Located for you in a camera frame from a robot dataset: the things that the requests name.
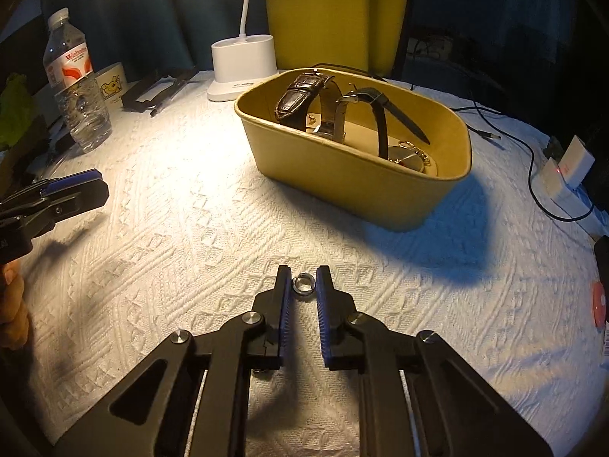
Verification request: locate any silver ring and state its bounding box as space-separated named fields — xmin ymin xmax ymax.
xmin=291 ymin=272 xmax=316 ymax=295

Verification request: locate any brown leather wristwatch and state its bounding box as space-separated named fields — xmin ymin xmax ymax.
xmin=274 ymin=69 xmax=344 ymax=142

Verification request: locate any silver pocket watch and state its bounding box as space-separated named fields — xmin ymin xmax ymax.
xmin=388 ymin=141 xmax=432 ymax=172

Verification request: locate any black strap wristwatch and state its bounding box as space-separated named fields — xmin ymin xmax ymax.
xmin=335 ymin=88 xmax=430 ymax=160

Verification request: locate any person's left hand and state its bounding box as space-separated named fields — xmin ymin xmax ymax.
xmin=0 ymin=260 xmax=30 ymax=351

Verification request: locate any green plastic bag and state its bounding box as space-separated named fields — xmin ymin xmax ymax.
xmin=0 ymin=73 xmax=39 ymax=151

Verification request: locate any white cartoon mug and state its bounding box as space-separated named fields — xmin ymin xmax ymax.
xmin=95 ymin=62 xmax=128 ymax=106

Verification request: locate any white patterned tablecloth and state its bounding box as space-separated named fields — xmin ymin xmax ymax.
xmin=22 ymin=72 xmax=608 ymax=456

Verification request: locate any clear water bottle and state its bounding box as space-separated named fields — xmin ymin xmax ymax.
xmin=42 ymin=7 xmax=112 ymax=153

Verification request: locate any orange round disc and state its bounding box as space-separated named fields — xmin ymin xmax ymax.
xmin=591 ymin=281 xmax=607 ymax=329

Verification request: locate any white desk lamp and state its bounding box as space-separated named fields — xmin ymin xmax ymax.
xmin=207 ymin=0 xmax=278 ymax=102

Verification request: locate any black case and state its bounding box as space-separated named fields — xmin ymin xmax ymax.
xmin=593 ymin=235 xmax=609 ymax=291

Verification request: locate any white power strip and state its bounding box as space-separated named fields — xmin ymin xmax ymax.
xmin=536 ymin=158 xmax=608 ymax=240

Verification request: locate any yellow storage box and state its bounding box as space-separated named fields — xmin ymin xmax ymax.
xmin=234 ymin=69 xmax=473 ymax=231

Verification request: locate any white charger adapter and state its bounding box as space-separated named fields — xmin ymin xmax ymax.
xmin=558 ymin=135 xmax=595 ymax=189

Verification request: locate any yellow curtain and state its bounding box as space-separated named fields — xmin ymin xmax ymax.
xmin=265 ymin=0 xmax=408 ymax=77

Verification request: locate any black plastic frame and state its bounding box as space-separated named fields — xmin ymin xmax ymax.
xmin=121 ymin=67 xmax=198 ymax=118

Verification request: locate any black usb cable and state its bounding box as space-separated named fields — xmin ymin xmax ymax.
xmin=312 ymin=61 xmax=596 ymax=223

